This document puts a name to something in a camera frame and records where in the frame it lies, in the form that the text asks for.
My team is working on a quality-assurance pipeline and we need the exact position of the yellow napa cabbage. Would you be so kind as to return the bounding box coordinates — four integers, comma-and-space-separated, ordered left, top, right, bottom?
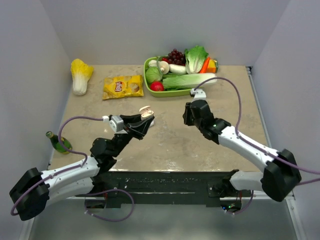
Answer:
70, 58, 94, 96

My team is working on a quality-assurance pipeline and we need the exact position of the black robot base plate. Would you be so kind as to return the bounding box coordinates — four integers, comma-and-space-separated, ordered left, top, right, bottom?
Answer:
90, 171, 251, 212

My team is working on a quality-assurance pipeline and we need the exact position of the round green cabbage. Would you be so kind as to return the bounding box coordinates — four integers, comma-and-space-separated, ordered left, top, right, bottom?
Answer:
144, 66, 162, 84

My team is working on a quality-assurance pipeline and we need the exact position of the green champagne bottle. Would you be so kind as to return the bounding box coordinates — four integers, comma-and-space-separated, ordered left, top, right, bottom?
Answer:
45, 131, 73, 155

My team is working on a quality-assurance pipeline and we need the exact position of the orange carrot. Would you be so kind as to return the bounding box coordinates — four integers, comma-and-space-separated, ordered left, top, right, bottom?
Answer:
199, 57, 211, 74

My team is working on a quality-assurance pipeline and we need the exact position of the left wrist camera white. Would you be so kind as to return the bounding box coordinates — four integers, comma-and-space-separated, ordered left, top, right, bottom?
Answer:
102, 115, 124, 133

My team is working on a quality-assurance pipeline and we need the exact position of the red apple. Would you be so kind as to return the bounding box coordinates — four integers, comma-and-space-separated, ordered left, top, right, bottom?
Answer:
149, 81, 165, 92

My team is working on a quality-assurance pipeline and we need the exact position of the beige earbud case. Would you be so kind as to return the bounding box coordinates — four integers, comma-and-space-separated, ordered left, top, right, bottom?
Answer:
139, 105, 154, 120

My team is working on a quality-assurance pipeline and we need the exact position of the green plastic basket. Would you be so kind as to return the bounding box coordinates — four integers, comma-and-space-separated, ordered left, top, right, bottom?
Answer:
142, 56, 191, 98

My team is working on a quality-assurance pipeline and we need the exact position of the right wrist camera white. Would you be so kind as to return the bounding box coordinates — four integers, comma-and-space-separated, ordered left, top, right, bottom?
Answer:
190, 88, 207, 102

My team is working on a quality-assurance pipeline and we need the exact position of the purple grapes bunch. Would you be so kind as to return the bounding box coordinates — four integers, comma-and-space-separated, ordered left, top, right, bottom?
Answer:
165, 48, 186, 66

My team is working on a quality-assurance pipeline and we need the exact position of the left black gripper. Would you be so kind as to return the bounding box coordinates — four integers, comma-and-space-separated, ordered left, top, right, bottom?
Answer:
110, 111, 154, 158

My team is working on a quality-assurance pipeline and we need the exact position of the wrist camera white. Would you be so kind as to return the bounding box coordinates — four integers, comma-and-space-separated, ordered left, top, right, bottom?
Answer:
190, 88, 207, 102
102, 115, 124, 133

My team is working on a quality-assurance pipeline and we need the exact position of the green leafy lettuce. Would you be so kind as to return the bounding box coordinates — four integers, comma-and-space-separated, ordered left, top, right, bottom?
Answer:
184, 45, 209, 74

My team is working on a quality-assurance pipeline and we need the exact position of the aluminium frame rail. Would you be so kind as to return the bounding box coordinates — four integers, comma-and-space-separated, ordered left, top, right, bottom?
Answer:
245, 65, 296, 201

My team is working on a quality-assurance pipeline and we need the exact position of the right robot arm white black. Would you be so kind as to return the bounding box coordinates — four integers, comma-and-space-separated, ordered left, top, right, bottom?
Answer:
182, 99, 302, 202

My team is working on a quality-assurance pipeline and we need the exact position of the long white green cabbage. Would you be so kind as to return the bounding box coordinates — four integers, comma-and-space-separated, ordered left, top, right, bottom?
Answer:
162, 73, 217, 91

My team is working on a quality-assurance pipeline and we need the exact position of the yellow Lays chips bag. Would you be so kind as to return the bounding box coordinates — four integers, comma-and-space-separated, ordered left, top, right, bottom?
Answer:
102, 75, 144, 100

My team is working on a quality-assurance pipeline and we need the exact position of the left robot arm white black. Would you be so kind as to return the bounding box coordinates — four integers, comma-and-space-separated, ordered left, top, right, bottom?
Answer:
9, 113, 155, 221

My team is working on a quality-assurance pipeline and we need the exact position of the orange pumpkin slice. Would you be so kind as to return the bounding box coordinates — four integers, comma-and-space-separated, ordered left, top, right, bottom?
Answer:
206, 59, 219, 74

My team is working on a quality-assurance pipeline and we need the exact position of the white daikon radish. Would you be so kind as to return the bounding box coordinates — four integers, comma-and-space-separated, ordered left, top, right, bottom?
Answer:
169, 64, 187, 75

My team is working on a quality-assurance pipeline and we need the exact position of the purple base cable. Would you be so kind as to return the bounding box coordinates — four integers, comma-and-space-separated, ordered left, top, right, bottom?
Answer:
84, 188, 135, 223
223, 189, 254, 216

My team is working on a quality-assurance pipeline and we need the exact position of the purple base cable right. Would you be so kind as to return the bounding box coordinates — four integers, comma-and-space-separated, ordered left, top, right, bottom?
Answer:
223, 189, 254, 216

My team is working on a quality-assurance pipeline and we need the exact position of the beige mushroom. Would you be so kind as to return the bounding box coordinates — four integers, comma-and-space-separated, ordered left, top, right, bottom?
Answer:
157, 61, 170, 75

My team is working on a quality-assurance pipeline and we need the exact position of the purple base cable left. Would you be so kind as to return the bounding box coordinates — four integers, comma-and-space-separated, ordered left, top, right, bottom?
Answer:
84, 188, 135, 223

